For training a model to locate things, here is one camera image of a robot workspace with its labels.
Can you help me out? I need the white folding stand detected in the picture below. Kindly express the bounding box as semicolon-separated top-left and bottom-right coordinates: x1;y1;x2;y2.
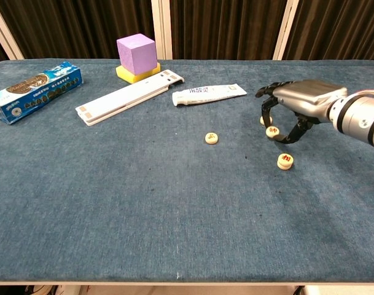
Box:
75;69;185;127

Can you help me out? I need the yellow foam block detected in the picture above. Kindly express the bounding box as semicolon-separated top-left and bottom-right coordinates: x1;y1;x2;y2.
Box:
115;62;162;85

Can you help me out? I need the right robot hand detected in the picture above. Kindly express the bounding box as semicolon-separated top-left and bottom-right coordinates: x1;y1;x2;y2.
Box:
255;79;349;145

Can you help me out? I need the white frame post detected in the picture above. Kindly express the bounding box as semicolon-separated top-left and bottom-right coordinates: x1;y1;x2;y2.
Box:
150;0;174;60
272;0;300;61
0;0;25;61

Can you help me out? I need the purple foam cube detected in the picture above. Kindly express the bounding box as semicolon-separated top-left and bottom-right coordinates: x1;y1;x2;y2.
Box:
116;33;158;76

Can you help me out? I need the blue cookie box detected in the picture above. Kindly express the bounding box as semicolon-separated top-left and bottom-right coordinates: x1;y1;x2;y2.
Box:
0;61;84;125

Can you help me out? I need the white ointment tube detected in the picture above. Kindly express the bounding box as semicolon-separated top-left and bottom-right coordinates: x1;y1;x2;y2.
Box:
171;83;247;107

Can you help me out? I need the blue table cloth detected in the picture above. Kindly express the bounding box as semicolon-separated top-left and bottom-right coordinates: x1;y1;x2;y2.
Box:
0;58;374;283

